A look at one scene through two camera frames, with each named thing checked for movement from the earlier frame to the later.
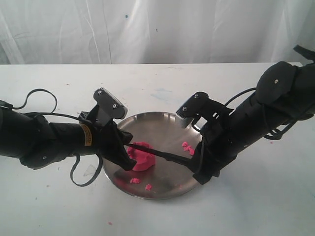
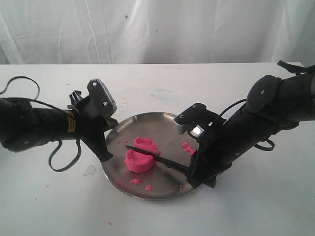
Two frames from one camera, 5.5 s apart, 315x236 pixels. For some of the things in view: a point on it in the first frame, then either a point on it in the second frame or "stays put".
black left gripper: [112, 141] to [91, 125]
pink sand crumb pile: [189, 148] stays put
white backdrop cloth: [111, 32] stays put
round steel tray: [163, 132] stays put
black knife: [188, 162] to [164, 161]
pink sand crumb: [135, 180] stays put
